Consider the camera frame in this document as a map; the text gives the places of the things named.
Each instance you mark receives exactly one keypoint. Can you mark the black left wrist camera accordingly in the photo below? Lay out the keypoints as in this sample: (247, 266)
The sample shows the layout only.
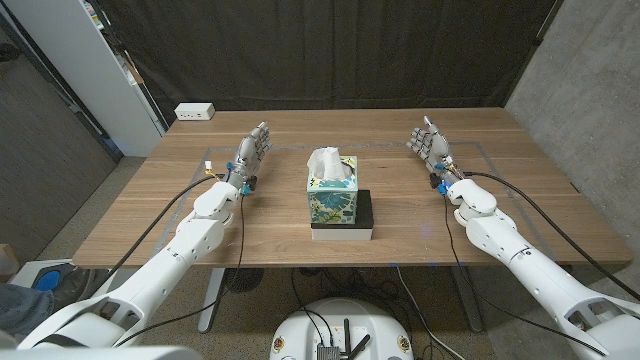
(251, 183)

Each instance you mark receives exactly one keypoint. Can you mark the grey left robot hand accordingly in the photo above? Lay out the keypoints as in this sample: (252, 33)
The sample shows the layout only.
(250, 150)

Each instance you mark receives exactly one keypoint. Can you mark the blue left wrist plug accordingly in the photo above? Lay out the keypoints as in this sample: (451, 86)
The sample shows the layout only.
(245, 190)

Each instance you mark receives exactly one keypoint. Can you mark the grey table leg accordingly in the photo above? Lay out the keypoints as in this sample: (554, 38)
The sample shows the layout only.
(467, 300)
(212, 300)

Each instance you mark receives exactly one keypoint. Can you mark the white cabinet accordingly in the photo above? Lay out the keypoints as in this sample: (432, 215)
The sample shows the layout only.
(75, 55)

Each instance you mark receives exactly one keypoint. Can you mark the black box with white base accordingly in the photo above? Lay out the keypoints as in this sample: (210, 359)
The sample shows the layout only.
(364, 215)

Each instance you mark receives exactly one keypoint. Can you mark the grey mini computer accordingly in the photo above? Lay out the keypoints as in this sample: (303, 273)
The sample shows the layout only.
(327, 352)

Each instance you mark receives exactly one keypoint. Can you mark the black round fan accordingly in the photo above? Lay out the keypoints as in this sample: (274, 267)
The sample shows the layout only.
(243, 279)

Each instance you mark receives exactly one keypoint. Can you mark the blue wrist plug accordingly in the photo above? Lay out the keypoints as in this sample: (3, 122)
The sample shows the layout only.
(442, 188)
(245, 190)

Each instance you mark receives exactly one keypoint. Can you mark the blue right wrist plug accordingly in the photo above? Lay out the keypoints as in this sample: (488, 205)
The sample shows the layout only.
(442, 188)

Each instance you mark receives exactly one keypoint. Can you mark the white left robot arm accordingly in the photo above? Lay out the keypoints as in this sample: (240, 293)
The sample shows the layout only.
(150, 280)

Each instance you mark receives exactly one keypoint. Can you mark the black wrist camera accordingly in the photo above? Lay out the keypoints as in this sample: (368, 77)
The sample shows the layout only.
(434, 180)
(251, 183)

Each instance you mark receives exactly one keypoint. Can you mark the white tissue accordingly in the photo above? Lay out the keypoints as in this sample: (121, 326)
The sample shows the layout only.
(327, 162)

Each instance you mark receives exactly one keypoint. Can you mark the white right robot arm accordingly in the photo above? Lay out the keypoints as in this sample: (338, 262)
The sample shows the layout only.
(540, 275)

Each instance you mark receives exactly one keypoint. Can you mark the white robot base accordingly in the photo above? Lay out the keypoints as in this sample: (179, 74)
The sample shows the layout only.
(300, 330)

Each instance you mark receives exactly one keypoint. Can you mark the black curtain backdrop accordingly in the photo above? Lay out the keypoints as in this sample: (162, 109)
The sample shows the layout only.
(325, 50)

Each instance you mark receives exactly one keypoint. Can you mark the black backdrop pole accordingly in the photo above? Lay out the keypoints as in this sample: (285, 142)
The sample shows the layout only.
(532, 50)

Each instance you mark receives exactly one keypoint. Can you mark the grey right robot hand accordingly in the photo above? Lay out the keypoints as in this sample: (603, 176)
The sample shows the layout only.
(436, 150)

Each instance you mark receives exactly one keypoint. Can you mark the blue jeans leg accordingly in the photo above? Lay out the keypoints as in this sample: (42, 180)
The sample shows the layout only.
(25, 310)

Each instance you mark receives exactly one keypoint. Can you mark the teal floral tissue box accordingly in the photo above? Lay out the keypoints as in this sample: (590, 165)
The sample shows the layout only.
(332, 205)

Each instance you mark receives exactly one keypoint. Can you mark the white floor board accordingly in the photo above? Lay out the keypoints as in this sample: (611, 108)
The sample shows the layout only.
(22, 275)

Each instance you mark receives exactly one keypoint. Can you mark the blue foot pedal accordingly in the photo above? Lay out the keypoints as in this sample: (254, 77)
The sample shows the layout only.
(47, 281)

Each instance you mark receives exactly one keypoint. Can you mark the white power strip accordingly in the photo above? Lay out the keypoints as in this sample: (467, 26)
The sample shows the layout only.
(194, 111)

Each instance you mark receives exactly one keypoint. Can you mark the cardboard box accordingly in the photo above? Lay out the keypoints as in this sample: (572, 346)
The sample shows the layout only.
(7, 262)

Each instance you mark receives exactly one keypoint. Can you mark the black antenna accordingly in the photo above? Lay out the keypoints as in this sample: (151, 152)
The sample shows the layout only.
(346, 335)
(361, 346)

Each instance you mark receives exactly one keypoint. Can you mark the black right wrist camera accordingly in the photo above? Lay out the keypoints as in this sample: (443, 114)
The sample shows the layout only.
(434, 180)

